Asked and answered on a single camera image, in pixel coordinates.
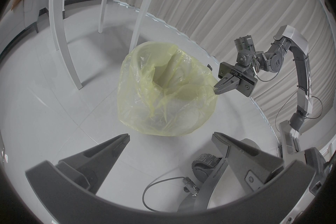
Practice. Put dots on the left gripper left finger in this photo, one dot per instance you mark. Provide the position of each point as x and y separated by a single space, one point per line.
99 160

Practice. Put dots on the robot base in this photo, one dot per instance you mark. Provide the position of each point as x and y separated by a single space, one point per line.
287 139

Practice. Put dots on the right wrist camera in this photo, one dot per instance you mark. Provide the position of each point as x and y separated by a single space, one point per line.
244 58

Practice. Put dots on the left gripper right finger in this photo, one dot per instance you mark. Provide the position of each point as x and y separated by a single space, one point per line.
244 160

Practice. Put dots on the crumpled black plastic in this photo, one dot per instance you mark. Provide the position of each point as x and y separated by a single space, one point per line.
209 67

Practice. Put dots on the pale grey sofa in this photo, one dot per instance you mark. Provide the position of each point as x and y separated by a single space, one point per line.
36 2

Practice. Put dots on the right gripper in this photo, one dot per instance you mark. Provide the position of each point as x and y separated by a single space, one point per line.
248 78

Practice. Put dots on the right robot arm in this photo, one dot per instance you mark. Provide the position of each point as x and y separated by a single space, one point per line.
301 60

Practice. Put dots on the yellow plastic bag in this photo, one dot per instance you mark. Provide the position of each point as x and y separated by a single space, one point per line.
157 102

